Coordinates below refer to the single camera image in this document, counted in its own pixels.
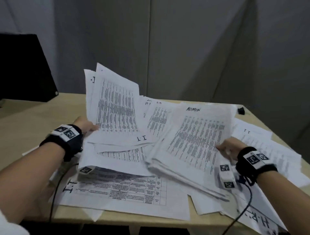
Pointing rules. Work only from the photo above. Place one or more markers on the person's left hand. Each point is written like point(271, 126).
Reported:
point(83, 124)

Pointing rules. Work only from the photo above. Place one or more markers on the person's right hand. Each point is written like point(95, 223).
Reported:
point(233, 147)

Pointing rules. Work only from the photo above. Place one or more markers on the person's left thumb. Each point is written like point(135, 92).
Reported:
point(93, 127)

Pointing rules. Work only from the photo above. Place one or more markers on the person's right thumb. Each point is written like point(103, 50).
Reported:
point(222, 146)

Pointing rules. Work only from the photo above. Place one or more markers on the thick stack of printed sheets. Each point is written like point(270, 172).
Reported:
point(193, 145)

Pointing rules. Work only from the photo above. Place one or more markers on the raised sheaf of printed sheets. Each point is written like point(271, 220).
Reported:
point(116, 109)

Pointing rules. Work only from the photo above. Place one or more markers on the person's left forearm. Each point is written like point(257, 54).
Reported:
point(31, 176)

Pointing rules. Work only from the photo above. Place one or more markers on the person's right forearm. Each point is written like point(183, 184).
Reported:
point(285, 201)

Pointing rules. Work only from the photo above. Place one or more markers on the white marker block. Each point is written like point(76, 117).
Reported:
point(227, 176)
point(86, 170)

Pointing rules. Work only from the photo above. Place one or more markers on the small black clip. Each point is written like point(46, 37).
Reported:
point(241, 110)

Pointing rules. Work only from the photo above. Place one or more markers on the pile of scattered printed papers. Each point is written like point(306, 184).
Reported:
point(121, 188)

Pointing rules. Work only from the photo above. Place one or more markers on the black monitor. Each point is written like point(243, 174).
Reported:
point(23, 67)

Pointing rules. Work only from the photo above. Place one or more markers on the white sleeve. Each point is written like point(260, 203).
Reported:
point(11, 225)

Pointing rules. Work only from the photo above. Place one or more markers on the black wrist camera band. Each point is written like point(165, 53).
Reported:
point(67, 139)
point(254, 162)

